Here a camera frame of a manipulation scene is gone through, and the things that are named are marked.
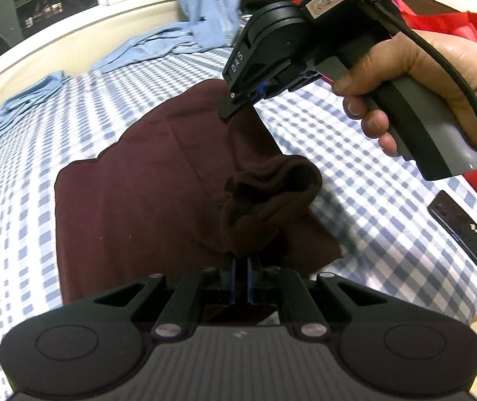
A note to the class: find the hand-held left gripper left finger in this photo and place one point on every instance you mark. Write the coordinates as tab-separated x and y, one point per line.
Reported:
232	280

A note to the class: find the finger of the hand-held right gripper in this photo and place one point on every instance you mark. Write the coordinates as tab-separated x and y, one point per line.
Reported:
233	105

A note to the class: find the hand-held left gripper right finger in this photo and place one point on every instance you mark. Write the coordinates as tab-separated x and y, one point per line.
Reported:
250	280

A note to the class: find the maroon long-sleeve garment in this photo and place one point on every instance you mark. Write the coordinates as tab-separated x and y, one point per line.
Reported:
138	192

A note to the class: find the person's right hand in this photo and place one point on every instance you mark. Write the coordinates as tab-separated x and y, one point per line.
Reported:
439	67

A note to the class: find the light blue hanging garment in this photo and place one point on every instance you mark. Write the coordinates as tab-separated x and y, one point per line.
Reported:
209	4

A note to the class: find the red bag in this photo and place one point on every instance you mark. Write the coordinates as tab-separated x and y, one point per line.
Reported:
451	23

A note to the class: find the cream window ledge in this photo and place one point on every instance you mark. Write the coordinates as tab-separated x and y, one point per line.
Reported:
54	48

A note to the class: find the white-framed window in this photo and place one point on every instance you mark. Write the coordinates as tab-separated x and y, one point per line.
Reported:
54	4

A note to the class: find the light blue crumpled cloth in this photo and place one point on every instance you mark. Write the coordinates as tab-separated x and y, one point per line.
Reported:
25	96

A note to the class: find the black smartphone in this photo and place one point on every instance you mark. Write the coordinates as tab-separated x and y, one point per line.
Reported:
459	227

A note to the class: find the blue checkered bed sheet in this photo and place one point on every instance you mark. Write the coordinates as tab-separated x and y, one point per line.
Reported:
21	200

